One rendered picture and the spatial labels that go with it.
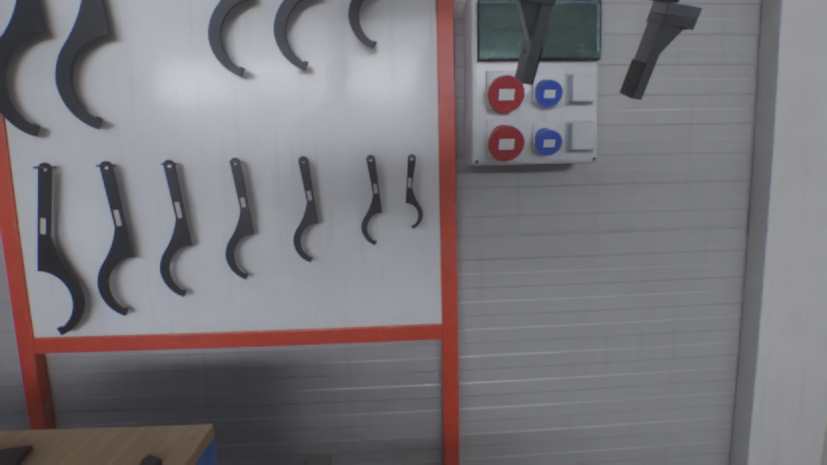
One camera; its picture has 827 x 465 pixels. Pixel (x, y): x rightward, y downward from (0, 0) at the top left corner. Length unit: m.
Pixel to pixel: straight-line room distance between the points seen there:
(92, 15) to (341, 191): 0.90
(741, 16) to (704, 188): 0.59
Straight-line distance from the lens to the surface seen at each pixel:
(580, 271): 1.55
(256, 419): 1.71
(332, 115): 1.35
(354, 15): 1.36
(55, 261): 1.70
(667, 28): 0.54
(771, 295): 1.88
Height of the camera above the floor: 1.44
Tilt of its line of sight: 6 degrees down
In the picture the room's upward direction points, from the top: 1 degrees counter-clockwise
